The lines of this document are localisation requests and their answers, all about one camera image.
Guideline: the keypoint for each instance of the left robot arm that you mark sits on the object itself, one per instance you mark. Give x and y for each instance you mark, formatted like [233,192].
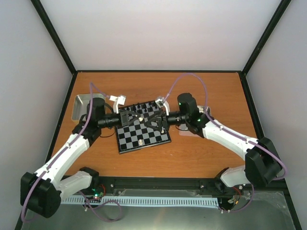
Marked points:
[43,191]

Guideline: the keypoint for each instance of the black chess piece set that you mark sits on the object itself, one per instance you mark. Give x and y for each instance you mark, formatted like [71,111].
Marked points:
[145,107]

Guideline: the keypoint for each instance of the black frame post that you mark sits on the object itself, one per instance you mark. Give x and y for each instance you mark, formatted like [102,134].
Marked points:
[38,6]
[280,10]

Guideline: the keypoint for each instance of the black frame post left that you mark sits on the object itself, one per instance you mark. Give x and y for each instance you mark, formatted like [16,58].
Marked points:
[38,6]

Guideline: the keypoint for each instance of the light blue cable duct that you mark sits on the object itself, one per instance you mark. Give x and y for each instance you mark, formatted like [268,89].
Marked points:
[143,201]

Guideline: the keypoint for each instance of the pink tin with white pieces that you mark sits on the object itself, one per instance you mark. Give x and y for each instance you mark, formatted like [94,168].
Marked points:
[183,129]

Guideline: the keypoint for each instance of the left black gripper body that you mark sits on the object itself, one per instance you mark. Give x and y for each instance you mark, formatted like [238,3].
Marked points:
[123,118]

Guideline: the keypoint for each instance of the black frame post right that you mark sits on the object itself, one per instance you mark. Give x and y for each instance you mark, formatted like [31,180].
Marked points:
[280,10]

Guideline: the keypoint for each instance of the black and silver chessboard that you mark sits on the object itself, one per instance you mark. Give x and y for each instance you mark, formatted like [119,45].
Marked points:
[128,137]

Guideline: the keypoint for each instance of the empty silver metal tin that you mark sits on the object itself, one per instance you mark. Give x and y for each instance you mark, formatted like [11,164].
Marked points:
[80,106]

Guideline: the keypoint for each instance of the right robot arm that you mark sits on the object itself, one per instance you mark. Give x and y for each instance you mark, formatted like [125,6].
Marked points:
[262,164]

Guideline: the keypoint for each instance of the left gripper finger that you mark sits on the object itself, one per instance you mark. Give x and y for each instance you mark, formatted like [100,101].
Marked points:
[133,114]
[135,121]

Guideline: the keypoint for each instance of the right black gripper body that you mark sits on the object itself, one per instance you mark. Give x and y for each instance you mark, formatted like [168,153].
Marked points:
[165,125]

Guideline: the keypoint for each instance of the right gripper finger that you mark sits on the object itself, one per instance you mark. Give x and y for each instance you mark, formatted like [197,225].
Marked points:
[155,124]
[157,115]

